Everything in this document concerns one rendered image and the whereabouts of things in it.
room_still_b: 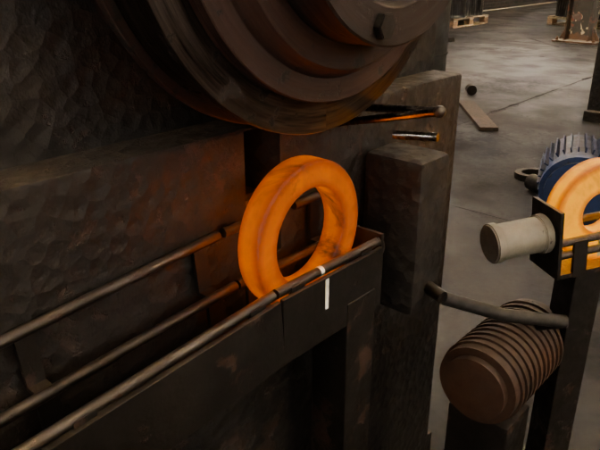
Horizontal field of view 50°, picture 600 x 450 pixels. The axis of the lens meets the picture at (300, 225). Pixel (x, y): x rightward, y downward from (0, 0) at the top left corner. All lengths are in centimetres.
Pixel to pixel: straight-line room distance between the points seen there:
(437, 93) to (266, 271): 50
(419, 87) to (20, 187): 64
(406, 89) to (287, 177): 36
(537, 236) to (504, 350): 17
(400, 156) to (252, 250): 30
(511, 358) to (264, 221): 46
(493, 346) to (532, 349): 7
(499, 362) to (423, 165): 30
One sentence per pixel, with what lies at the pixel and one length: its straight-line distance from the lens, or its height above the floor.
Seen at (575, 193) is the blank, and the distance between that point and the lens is 100.
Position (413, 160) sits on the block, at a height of 80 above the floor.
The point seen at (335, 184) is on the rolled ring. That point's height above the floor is 80.
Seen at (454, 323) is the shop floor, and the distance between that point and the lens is 208.
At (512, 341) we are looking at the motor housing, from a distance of 102.
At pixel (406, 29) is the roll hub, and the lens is 64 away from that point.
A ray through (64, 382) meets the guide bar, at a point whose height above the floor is 69.
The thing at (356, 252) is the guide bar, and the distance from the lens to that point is 81.
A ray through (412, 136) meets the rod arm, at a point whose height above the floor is 87.
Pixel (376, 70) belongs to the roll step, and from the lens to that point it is 73.
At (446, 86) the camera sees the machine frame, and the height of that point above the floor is 86.
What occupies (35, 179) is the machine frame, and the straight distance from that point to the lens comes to 62.
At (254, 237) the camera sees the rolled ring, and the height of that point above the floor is 78.
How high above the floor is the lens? 105
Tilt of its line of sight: 23 degrees down
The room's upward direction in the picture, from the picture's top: straight up
